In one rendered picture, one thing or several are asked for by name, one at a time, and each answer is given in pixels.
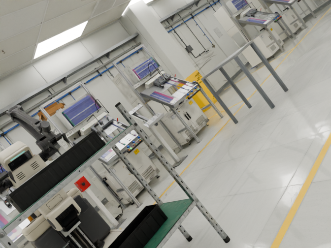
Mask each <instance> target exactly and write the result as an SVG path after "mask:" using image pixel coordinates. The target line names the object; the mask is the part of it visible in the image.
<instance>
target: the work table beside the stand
mask: <svg viewBox="0 0 331 248"><path fill-rule="evenodd" d="M249 45H250V46H251V47H252V48H253V50H254V51H255V52H256V54H257V55H258V56H259V58H260V59H261V60H262V62H263V63H264V65H265V66H266V67H267V69H268V70H269V71H270V73H271V74H272V76H273V77H274V78H275V80H276V81H277V82H278V84H279V85H280V86H281V88H282V89H283V90H284V92H286V91H288V90H289V89H288V88H287V87H286V85H285V84H284V83H283V81H282V80H281V79H280V77H279V76H278V75H277V73H276V72H275V71H274V69H273V68H272V66H271V65H270V64H269V62H268V61H267V60H266V58H265V57H264V56H263V54H262V53H261V52H260V50H259V49H258V48H257V46H256V45H255V43H254V42H253V41H252V40H251V41H250V42H248V43H247V44H246V45H244V46H243V47H241V48H240V49H239V50H237V51H236V52H234V53H233V54H232V55H230V56H229V57H228V58H226V59H225V60H223V61H222V62H221V63H219V64H218V65H217V66H215V67H214V68H213V69H212V70H211V71H210V72H208V73H207V74H206V75H205V76H204V77H202V78H201V80H202V81H203V83H204V84H205V85H206V87H207V88H208V89H209V90H210V92H211V93H212V94H213V96H214V97H215V98H216V100H217V101H218V102H219V103H220V105H221V106H222V107H223V109H224V110H225V111H226V113H227V114H228V115H229V117H230V118H231V119H232V121H233V122H234V123H235V124H237V123H238V120H237V119H236V118H235V117H234V115H233V114H232V113H231V111H230V110H229V109H228V107H227V106H226V105H225V103H224V102H223V101H222V100H221V99H220V97H219V96H218V95H217V93H216V92H215V91H214V89H213V88H212V87H211V85H210V84H209V83H208V82H207V80H206V78H207V77H208V76H210V75H211V74H212V73H214V72H215V71H217V70H218V69H219V70H220V71H221V72H222V74H223V75H224V76H225V78H226V79H227V80H228V82H229V83H230V84H231V86H232V87H233V88H234V90H235V91H236V92H237V94H238V95H239V96H240V97H241V99H242V100H243V101H244V103H245V104H246V105H247V107H248V108H249V109H250V108H251V107H252V106H251V104H250V103H249V102H248V100H247V99H246V98H245V96H244V95H243V94H242V92H241V91H240V90H239V88H238V87H237V86H236V84H235V83H234V82H233V80H232V79H231V78H230V77H229V75H228V74H227V73H226V72H225V70H224V69H223V68H222V67H223V66H224V65H225V64H227V63H228V62H230V61H231V60H233V59H234V60H235V61H236V63H237V64H238V65H239V67H240V68H241V69H242V71H243V72H244V73H245V75H246V76H247V77H248V78H249V80H250V81H251V82H252V84H253V85H254V86H255V88H256V89H257V90H258V92H259V93H260V94H261V96H262V97H263V98H264V100H265V101H266V102H267V104H268V105H269V106H270V108H271V109H272V108H274V107H275V105H274V104H273V103H272V101H271V100H270V99H269V97H268V96H267V95H266V93H265V92H264V91H263V89H262V88H261V86H260V85H259V84H258V82H257V81H256V80H255V78H254V77H253V76H252V74H251V73H250V72H249V70H248V69H247V68H246V66H245V65H244V64H243V62H242V61H241V60H240V58H239V57H238V55H239V54H240V53H241V52H242V51H243V50H245V49H246V48H247V47H248V46H249Z"/></svg>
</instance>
